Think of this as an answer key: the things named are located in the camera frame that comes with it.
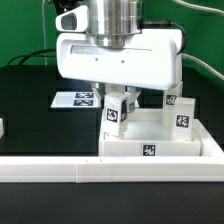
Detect black camera stand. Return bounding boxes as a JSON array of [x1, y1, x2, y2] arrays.
[[48, 0, 84, 14]]

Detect white square tabletop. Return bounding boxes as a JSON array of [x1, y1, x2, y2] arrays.
[[99, 109, 201, 157]]

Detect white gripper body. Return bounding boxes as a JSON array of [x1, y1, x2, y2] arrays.
[[57, 29, 182, 90]]

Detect black cables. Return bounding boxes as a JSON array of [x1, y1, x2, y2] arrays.
[[7, 47, 58, 66]]

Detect white marker sheet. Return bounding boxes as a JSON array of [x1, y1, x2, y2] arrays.
[[51, 91, 105, 109]]

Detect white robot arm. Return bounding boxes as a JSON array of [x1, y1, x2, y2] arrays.
[[56, 0, 185, 111]]

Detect black camera cable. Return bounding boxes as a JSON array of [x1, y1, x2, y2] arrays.
[[138, 19, 188, 56]]

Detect white U-shaped obstacle fence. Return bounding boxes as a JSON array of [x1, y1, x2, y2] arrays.
[[0, 121, 224, 183]]

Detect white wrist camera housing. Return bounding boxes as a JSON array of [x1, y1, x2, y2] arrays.
[[55, 5, 89, 33]]

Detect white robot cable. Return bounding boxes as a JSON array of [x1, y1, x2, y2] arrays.
[[173, 0, 224, 82]]

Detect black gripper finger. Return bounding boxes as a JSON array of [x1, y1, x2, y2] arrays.
[[126, 87, 141, 113], [91, 82, 106, 108]]

